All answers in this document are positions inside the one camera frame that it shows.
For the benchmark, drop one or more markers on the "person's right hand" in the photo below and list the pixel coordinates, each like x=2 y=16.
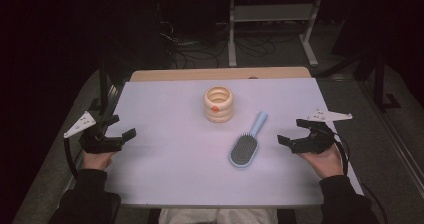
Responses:
x=325 y=162

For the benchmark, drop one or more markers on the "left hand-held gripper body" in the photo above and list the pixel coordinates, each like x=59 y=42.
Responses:
x=100 y=144

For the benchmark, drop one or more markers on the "black stand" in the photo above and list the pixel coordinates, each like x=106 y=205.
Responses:
x=104 y=90
x=378 y=84

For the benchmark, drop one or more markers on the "white table sheet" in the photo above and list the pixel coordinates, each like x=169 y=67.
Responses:
x=186 y=174

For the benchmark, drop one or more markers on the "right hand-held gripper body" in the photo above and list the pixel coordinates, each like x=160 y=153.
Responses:
x=315 y=140

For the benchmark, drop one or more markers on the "grey metal stand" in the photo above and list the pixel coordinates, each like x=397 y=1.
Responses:
x=273 y=12

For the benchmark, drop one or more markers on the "person's left hand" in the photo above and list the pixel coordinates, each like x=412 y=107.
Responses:
x=97 y=160

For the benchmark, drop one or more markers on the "blue hairbrush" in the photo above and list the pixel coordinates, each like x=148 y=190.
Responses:
x=245 y=147

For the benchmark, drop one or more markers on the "cream ribbed holder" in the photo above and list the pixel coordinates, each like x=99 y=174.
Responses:
x=218 y=112

